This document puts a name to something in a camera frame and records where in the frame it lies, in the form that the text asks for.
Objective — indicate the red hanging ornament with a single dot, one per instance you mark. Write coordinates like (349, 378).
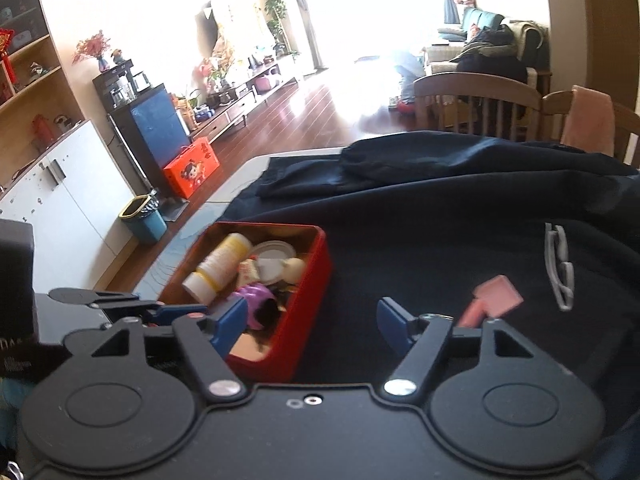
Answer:
(6, 55)

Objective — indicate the red snack packet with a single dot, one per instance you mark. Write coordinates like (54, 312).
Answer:
(248, 272)

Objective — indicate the pink case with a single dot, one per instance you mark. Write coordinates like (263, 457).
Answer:
(492, 302)

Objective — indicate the dark cloth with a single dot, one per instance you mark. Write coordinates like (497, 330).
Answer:
(450, 210)

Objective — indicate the brown tape roll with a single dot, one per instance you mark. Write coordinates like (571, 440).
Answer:
(272, 260)

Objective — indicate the orange gift box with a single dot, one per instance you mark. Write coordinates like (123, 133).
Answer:
(192, 170)

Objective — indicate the wooden tv stand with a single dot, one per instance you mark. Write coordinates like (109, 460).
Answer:
(245, 100)

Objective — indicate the coffee machine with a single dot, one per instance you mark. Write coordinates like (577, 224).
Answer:
(120, 85)

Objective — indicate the white wooden shelf cabinet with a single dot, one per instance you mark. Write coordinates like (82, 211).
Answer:
(55, 185)

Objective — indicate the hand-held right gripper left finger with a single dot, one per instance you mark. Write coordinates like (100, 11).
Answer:
(229, 322)

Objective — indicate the blue trash bin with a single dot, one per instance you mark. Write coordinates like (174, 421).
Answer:
(145, 222)

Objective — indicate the sofa with clothes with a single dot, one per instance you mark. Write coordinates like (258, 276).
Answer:
(490, 45)

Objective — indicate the green potted plant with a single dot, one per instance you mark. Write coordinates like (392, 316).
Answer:
(279, 20)

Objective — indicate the red storage box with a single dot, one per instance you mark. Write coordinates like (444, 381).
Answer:
(305, 310)

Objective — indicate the wooden chair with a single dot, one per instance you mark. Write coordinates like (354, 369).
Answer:
(475, 95)
(627, 130)

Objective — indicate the cream round knob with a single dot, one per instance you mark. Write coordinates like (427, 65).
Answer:
(294, 269)

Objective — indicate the wall television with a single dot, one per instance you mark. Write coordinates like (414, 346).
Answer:
(207, 30)

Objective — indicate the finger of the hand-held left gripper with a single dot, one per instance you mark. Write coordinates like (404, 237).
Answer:
(175, 312)
(100, 297)

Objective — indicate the white glasses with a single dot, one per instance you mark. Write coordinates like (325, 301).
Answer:
(560, 267)

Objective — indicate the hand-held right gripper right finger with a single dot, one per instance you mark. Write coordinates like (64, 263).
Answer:
(395, 325)

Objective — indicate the red flower vase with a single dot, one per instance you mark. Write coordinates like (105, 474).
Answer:
(95, 50)

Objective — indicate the pink towel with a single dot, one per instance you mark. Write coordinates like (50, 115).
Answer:
(589, 120)

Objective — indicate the purple small item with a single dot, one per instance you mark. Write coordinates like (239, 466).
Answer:
(252, 297)

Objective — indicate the blue front cabinet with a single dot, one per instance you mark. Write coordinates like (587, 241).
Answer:
(155, 130)

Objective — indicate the white yellow bottle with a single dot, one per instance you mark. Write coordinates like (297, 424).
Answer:
(217, 265)

